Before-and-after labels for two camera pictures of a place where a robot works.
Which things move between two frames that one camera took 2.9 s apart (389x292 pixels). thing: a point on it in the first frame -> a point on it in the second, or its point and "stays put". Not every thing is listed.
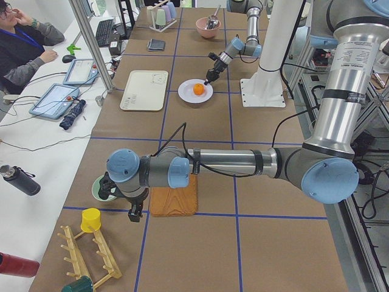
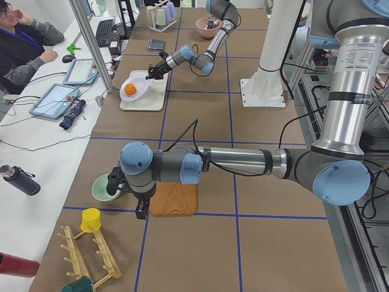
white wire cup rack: [169, 24] stays put
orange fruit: [199, 89] -> [130, 89]
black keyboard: [104, 32] stays put
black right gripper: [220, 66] -> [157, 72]
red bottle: [18, 266] stays put
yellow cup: [91, 217] stays put
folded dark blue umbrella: [65, 123] stays put
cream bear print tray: [145, 90] stays put
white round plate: [185, 90] -> [141, 84]
